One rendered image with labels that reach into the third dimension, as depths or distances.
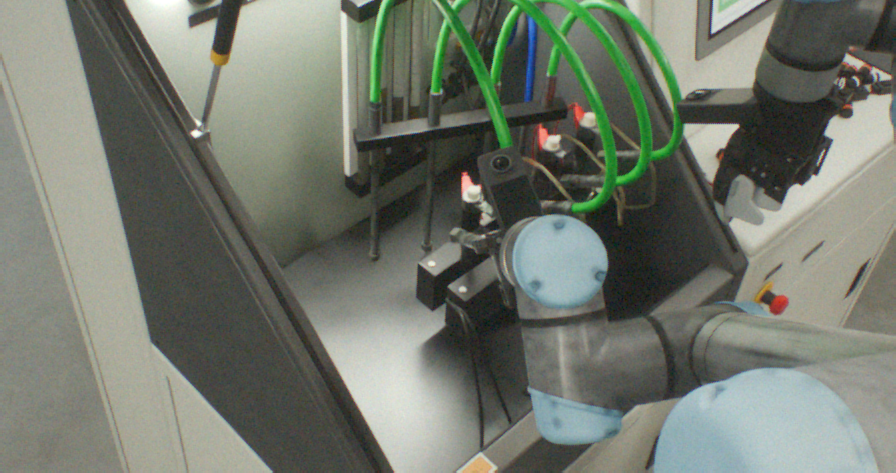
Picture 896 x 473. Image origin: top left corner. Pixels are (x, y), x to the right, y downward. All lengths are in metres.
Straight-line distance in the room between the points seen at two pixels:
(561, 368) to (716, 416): 0.37
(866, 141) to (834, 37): 0.80
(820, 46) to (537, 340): 0.40
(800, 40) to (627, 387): 0.38
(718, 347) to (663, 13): 0.82
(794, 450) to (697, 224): 1.11
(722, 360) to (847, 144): 1.03
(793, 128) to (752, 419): 0.66
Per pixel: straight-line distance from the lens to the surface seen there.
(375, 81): 1.43
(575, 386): 0.87
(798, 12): 1.05
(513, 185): 1.04
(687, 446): 0.54
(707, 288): 1.56
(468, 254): 1.45
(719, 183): 1.18
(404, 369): 1.54
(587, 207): 1.34
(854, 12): 1.05
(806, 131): 1.13
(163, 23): 1.28
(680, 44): 1.65
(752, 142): 1.15
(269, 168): 1.51
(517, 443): 1.34
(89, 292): 1.80
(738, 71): 1.82
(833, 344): 0.74
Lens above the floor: 2.07
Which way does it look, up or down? 45 degrees down
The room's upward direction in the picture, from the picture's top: 5 degrees clockwise
